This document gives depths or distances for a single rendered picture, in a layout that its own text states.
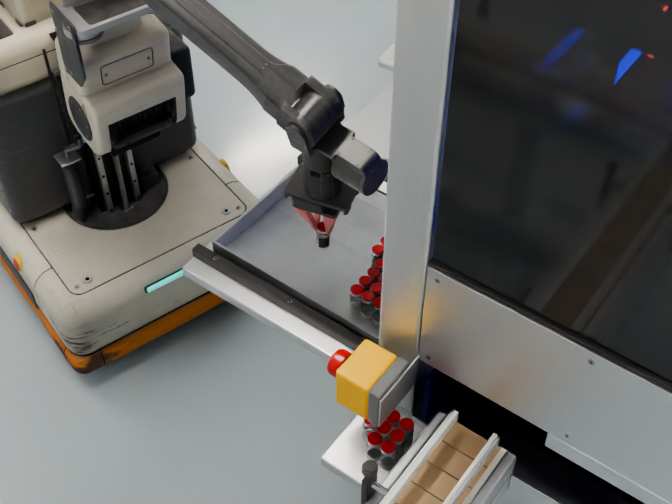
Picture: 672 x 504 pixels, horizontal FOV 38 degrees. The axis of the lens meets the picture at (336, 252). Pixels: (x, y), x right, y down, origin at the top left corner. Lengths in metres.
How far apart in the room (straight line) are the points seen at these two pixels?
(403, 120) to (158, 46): 1.15
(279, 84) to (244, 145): 1.86
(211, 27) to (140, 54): 0.78
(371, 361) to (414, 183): 0.30
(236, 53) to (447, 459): 0.61
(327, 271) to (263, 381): 0.98
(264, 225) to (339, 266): 0.16
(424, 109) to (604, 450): 0.49
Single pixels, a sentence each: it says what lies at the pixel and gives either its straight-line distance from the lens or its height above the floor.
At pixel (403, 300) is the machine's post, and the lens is 1.26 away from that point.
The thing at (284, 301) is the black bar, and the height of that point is 0.90.
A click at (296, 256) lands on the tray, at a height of 0.88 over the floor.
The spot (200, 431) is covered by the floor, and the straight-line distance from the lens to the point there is 2.48.
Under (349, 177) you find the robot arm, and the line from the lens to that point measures 1.35.
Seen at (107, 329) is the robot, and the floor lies 0.19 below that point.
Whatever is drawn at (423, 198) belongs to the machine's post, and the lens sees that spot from 1.11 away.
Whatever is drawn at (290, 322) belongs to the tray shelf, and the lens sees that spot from 1.54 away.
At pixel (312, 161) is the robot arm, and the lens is 1.39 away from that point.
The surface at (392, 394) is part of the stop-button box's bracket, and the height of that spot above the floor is 1.01.
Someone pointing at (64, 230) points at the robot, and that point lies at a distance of 2.60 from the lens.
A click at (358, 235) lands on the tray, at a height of 0.88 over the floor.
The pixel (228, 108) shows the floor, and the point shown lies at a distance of 3.33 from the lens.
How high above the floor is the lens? 2.08
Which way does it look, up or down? 47 degrees down
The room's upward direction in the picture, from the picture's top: straight up
